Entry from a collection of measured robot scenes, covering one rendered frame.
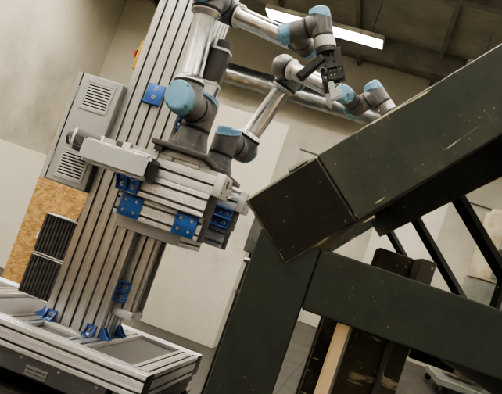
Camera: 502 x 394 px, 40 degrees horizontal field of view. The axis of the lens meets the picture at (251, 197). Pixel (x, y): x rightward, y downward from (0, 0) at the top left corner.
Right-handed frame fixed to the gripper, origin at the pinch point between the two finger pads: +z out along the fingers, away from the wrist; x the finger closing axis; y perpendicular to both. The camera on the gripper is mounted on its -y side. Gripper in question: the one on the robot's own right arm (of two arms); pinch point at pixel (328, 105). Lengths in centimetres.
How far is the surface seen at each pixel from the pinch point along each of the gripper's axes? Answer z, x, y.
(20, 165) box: -72, 271, -250
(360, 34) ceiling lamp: -250, 597, 48
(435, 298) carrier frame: 66, -133, 11
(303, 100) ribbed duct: -238, 800, -43
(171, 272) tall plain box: 30, 272, -137
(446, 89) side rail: 38, -134, 18
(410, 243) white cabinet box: 26, 423, 51
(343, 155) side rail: 45, -135, 2
